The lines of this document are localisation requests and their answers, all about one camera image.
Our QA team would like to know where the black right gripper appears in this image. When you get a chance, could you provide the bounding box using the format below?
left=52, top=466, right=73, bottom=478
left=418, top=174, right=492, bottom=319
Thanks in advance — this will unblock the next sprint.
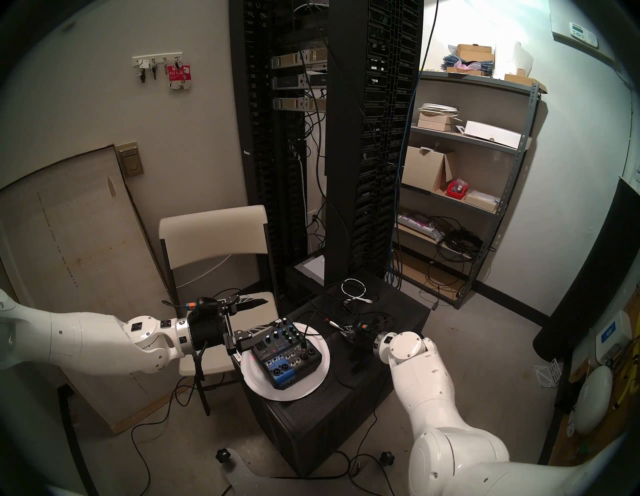
left=342, top=321, right=380, bottom=375

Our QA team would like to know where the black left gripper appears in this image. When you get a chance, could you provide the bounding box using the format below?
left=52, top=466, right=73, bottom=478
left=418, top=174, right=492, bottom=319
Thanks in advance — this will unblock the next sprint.
left=188, top=294, right=275, bottom=355

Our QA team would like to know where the black and blue audio mixer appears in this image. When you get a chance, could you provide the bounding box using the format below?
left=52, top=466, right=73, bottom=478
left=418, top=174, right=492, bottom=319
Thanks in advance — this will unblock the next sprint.
left=250, top=320, right=323, bottom=391

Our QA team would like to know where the white round plate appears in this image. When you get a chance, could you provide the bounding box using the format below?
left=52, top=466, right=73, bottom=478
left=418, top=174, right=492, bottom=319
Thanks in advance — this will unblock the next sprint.
left=240, top=322, right=332, bottom=402

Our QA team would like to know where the grey flat box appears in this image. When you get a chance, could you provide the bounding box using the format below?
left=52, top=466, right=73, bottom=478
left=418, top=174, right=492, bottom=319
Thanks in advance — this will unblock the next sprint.
left=294, top=254, right=327, bottom=282

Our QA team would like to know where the beige folding chair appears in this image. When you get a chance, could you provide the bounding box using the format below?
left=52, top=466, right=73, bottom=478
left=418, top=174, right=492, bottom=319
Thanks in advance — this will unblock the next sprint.
left=158, top=204, right=281, bottom=416

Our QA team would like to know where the flat brown cardboard sheet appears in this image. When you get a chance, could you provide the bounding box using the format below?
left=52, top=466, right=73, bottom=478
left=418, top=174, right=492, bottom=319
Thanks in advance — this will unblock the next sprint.
left=397, top=250, right=468, bottom=301

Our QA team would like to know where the white and pink package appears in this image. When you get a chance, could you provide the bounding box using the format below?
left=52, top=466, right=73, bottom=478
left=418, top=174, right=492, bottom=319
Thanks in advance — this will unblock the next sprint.
left=397, top=212, right=446, bottom=241

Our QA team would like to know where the open cardboard box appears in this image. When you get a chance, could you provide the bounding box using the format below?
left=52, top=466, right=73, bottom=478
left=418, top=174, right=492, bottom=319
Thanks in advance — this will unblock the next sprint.
left=401, top=145, right=458, bottom=195

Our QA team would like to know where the black server rack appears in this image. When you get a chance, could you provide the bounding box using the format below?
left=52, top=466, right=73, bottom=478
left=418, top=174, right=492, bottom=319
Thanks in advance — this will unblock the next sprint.
left=324, top=0, right=425, bottom=288

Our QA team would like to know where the flat tan box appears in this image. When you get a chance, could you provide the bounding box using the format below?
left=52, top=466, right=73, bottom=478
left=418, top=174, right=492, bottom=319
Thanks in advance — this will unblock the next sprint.
left=465, top=190, right=501, bottom=212

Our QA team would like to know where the large pale wooden board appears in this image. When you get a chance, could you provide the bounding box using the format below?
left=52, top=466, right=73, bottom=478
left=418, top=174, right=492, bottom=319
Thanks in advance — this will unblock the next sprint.
left=0, top=145, right=173, bottom=435

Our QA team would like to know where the beige rack unit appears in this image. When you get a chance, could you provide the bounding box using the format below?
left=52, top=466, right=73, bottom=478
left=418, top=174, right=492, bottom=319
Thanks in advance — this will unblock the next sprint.
left=272, top=96, right=327, bottom=112
left=271, top=50, right=328, bottom=70

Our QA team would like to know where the small beige box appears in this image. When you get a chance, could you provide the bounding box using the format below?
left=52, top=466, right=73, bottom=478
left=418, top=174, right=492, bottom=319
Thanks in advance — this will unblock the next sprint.
left=416, top=112, right=463, bottom=133

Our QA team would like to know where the dark grey rack unit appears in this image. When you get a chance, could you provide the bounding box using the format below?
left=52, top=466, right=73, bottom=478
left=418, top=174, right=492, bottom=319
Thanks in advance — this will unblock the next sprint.
left=272, top=72, right=328, bottom=91

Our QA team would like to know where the large black foam panel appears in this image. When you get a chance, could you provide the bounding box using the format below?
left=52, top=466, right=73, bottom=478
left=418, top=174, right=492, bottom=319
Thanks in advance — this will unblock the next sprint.
left=532, top=177, right=640, bottom=362

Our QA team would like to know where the white flat box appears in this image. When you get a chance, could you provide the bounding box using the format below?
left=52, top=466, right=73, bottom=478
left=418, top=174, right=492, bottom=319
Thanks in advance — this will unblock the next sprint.
left=462, top=120, right=523, bottom=150

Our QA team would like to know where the white oval device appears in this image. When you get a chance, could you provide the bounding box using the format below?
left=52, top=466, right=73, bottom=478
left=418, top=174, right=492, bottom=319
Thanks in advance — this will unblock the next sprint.
left=572, top=365, right=614, bottom=435

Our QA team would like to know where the white router blue label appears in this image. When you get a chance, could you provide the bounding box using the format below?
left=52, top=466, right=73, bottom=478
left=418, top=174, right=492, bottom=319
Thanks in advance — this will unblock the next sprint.
left=595, top=310, right=633, bottom=366

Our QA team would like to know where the white key hook rack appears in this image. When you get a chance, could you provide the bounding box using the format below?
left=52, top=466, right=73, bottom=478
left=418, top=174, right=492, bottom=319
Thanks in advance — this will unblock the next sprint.
left=132, top=52, right=183, bottom=68

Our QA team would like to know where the grey metal shelf unit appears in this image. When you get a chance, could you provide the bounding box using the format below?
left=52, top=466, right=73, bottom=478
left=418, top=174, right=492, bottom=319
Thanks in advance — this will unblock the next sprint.
left=390, top=70, right=548, bottom=310

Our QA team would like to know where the pink and blue bag stack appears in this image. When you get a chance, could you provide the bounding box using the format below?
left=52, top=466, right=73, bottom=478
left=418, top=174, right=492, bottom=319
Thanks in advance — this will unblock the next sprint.
left=440, top=54, right=496, bottom=77

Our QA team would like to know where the closed cardboard box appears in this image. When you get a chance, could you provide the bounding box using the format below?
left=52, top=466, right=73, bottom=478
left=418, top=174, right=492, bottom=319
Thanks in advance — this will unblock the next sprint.
left=456, top=44, right=496, bottom=63

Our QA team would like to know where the white paper bag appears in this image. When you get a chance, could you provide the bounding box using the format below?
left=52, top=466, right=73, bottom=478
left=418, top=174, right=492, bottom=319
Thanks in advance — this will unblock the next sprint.
left=492, top=40, right=535, bottom=78

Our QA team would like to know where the white alarm keypad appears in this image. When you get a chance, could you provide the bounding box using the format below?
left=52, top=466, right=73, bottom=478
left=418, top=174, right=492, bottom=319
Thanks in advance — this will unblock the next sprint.
left=569, top=21, right=599, bottom=49

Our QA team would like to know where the thin white coiled cable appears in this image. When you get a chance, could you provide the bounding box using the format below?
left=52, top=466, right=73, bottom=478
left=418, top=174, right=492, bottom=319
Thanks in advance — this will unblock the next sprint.
left=341, top=278, right=375, bottom=305

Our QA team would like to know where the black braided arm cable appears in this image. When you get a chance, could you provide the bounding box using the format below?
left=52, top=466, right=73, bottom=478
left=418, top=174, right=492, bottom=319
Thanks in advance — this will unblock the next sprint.
left=161, top=298, right=209, bottom=381

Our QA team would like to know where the black cable bundle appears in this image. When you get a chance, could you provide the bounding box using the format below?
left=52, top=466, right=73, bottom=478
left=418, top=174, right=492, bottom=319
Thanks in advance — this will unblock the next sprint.
left=430, top=216, right=496, bottom=261

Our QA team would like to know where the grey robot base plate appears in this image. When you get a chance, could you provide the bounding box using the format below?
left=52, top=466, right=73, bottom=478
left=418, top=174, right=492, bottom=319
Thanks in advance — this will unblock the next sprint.
left=222, top=447, right=361, bottom=496

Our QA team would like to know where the black floor cable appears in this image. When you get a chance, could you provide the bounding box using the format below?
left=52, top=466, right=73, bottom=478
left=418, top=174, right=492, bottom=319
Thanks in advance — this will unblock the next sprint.
left=131, top=370, right=211, bottom=496

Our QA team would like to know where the black rack cable manager column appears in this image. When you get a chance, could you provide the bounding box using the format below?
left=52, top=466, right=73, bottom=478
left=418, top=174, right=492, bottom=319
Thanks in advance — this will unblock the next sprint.
left=229, top=0, right=308, bottom=303

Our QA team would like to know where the beige wall control plate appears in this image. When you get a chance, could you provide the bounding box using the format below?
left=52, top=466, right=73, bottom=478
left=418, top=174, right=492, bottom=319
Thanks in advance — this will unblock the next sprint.
left=116, top=142, right=145, bottom=178

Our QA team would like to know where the white lattice bracket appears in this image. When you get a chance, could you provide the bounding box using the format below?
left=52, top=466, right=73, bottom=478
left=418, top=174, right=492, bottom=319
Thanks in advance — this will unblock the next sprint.
left=534, top=357, right=563, bottom=388

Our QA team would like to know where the thick black hose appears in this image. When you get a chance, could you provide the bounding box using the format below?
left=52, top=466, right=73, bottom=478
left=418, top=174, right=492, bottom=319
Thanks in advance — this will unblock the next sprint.
left=57, top=385, right=98, bottom=496

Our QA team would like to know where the white cable coil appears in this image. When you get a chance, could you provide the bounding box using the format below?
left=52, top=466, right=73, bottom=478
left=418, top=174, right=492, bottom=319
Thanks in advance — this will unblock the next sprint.
left=417, top=102, right=461, bottom=118

